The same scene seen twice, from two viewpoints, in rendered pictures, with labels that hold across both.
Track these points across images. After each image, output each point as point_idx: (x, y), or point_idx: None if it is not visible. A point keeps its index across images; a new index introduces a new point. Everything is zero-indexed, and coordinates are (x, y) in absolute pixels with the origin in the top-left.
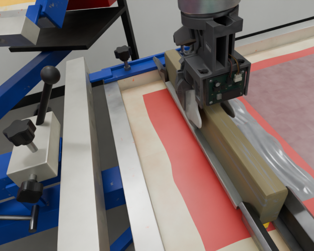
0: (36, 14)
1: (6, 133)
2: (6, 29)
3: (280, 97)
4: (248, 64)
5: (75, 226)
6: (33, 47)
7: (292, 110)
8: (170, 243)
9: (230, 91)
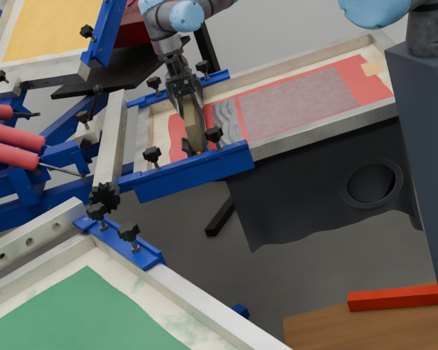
0: (88, 58)
1: (76, 115)
2: (67, 70)
3: (265, 104)
4: (189, 74)
5: (106, 152)
6: (78, 92)
7: (265, 110)
8: None
9: (184, 89)
